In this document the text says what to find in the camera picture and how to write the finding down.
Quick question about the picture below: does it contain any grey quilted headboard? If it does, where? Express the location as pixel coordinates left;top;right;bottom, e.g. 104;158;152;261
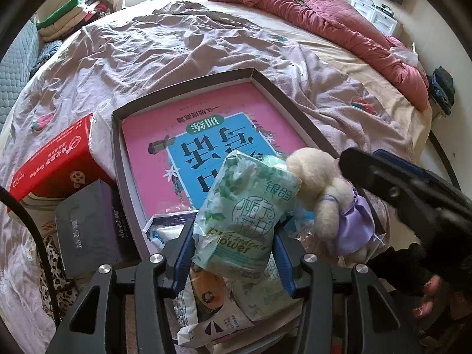
0;18;41;126

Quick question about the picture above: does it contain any dark grey box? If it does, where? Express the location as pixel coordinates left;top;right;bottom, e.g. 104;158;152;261
55;179;139;279

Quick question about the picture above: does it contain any brown cardboard tray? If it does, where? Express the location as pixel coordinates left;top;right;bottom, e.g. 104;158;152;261
111;67;388;262

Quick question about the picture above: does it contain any red tissue box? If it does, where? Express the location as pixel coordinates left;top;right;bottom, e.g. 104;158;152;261
8;114;117;237

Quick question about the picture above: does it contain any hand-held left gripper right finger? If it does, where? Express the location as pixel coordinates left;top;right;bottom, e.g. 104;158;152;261
272;229;412;354

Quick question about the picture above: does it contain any person's right hand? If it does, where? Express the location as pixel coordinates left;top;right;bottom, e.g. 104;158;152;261
371;243;448;319

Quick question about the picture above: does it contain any dark clothes bundle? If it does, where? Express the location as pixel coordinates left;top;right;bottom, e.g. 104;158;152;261
429;66;456;117

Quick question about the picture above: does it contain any red quilt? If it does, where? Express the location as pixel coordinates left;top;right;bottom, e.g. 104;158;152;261
206;0;430;110

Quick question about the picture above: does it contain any pink book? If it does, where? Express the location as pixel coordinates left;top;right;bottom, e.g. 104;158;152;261
121;82;314;222

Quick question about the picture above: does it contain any pale green floral tissue packet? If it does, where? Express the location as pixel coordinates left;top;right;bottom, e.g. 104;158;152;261
192;150;303;284

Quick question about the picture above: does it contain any blue white tissue packet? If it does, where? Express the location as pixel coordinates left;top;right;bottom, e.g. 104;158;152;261
145;210;200;251

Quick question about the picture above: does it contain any stack of folded clothes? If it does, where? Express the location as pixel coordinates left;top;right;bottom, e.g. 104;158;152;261
37;0;115;41

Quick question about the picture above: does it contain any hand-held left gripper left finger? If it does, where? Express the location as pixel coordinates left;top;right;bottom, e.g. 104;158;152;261
55;219;196;354

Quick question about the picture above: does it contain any white green floral tissue packet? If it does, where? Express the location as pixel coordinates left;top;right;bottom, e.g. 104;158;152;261
232;254;296;321

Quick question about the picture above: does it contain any plush toy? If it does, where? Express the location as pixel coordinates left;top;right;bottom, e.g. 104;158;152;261
286;147;377;262

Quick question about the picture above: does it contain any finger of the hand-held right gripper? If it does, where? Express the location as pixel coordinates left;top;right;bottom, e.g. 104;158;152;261
373;149;443;189
338;147;440;229

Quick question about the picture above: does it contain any mauve bed sheet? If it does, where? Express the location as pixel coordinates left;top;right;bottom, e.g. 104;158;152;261
0;0;432;354

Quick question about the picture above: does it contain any orange tissue packet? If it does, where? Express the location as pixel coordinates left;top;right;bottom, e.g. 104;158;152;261
194;271;229;310

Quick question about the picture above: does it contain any white plastic bag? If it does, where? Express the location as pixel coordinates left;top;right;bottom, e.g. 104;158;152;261
389;42;419;63

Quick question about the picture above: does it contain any white tissue packet dark triangle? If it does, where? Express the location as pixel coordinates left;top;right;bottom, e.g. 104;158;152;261
177;299;255;348

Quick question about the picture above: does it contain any white cabinet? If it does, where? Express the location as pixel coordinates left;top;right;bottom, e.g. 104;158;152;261
352;0;399;35

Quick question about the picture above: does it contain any mint green tissue packet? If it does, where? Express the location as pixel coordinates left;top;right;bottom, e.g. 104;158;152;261
263;155;292;172

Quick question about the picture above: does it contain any black cable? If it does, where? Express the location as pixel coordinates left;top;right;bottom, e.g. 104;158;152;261
0;188;61;327

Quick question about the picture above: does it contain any blue patterned cloth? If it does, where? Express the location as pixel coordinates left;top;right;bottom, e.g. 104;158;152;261
29;40;63;78

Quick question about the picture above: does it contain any leopard print cloth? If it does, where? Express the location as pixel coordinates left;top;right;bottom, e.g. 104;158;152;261
39;236;80;325

